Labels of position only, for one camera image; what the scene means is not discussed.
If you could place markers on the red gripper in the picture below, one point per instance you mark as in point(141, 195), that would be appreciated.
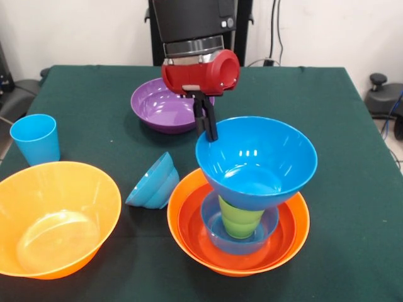
point(198, 75)

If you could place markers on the large blue bowl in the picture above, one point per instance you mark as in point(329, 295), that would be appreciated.
point(258, 160)

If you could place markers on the small light blue bowl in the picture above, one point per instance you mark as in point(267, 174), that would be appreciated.
point(154, 182)

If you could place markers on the green cup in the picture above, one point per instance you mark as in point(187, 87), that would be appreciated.
point(241, 221)

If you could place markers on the red-orange bowl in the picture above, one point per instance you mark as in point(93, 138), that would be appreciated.
point(189, 229)

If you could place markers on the medium blue bowl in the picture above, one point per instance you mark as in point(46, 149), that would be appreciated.
point(211, 233)

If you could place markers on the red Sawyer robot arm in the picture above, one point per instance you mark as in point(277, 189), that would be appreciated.
point(192, 22)

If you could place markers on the purple bowl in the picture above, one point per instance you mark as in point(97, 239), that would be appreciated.
point(160, 107)

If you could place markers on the large orange bowl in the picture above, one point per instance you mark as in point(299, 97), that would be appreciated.
point(56, 214)
point(175, 217)

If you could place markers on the dark green tablecloth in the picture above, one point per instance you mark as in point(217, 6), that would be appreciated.
point(75, 100)

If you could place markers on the blue cup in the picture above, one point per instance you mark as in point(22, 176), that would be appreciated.
point(38, 141)

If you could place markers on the black office chair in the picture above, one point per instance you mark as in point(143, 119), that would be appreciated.
point(19, 94)
point(381, 100)

